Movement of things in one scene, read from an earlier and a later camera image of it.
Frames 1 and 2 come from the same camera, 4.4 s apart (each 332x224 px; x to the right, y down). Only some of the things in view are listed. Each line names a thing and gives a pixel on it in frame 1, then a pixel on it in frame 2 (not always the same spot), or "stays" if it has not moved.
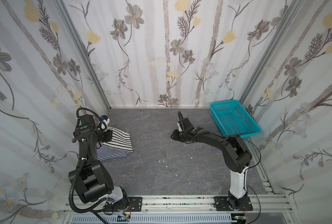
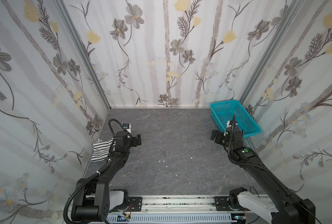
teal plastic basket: [231, 118] stays
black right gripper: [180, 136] → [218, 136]
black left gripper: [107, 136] → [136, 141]
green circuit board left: [122, 218] stays
